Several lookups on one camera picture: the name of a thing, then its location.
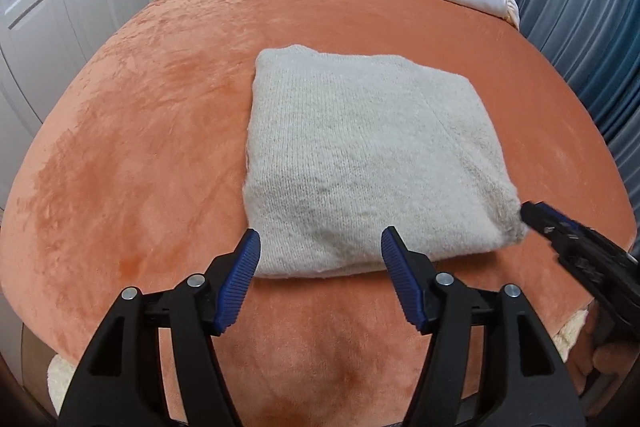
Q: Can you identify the cream fluffy cloth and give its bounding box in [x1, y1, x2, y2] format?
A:
[549, 308, 590, 360]
[46, 353, 77, 410]

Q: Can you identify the orange plush blanket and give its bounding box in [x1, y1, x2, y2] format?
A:
[0, 0, 638, 427]

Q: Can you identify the person's right hand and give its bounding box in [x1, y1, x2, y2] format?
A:
[570, 304, 638, 408]

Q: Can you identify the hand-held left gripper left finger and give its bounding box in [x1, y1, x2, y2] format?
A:
[59, 228, 262, 427]

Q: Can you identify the cream knit sweater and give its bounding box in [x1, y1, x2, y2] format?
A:
[241, 46, 530, 279]

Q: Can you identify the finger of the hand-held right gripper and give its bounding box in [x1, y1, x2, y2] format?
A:
[539, 203, 583, 235]
[520, 201, 568, 254]

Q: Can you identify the grey blue curtain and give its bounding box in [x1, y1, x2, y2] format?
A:
[504, 0, 640, 192]

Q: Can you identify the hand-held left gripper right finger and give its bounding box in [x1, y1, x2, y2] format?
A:
[381, 226, 586, 427]

